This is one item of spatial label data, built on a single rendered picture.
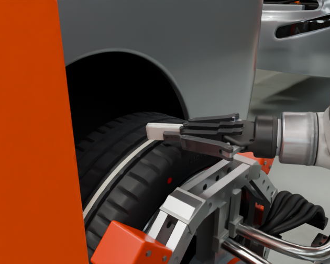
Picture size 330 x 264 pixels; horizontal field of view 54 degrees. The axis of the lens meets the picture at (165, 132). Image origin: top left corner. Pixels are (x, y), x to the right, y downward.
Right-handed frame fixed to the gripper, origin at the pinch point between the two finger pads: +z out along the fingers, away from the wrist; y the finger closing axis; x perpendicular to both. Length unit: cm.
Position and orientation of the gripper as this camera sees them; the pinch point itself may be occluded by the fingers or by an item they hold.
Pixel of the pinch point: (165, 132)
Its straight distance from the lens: 62.0
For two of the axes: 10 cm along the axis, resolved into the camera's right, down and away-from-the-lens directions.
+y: 2.7, -5.2, 8.1
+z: -9.6, -0.5, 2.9
